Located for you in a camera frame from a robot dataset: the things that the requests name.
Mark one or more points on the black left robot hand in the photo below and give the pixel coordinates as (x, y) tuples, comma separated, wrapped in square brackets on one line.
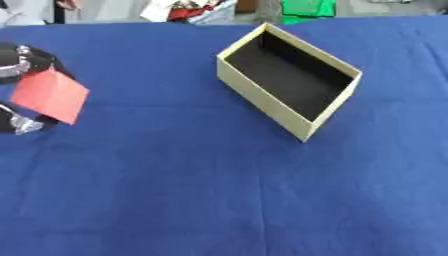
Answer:
[(35, 60)]

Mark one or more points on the tan box with black inside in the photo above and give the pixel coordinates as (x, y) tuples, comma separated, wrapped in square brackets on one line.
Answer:
[(289, 81)]

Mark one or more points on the person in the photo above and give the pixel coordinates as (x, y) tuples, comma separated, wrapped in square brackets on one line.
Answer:
[(32, 10)]

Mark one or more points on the red and white bag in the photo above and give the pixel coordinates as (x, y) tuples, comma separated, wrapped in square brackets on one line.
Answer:
[(189, 11)]

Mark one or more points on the green bag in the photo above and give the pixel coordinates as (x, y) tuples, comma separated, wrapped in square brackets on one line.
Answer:
[(308, 10)]

